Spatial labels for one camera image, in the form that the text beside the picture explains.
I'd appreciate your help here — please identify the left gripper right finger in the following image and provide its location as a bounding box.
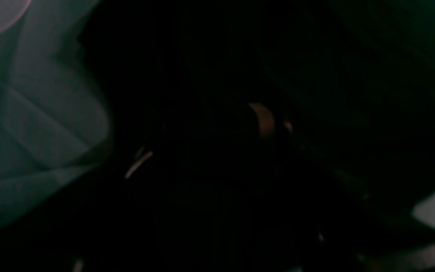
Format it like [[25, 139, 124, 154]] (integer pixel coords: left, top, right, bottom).
[[249, 103, 435, 272]]

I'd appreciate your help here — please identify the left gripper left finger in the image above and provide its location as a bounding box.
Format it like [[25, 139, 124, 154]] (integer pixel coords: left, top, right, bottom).
[[0, 147, 153, 272]]

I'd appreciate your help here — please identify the black t-shirt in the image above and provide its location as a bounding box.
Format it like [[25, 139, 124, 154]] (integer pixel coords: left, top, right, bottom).
[[78, 0, 435, 272]]

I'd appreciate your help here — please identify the light blue table cloth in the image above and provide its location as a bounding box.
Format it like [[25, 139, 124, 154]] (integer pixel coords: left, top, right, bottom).
[[0, 0, 112, 229]]

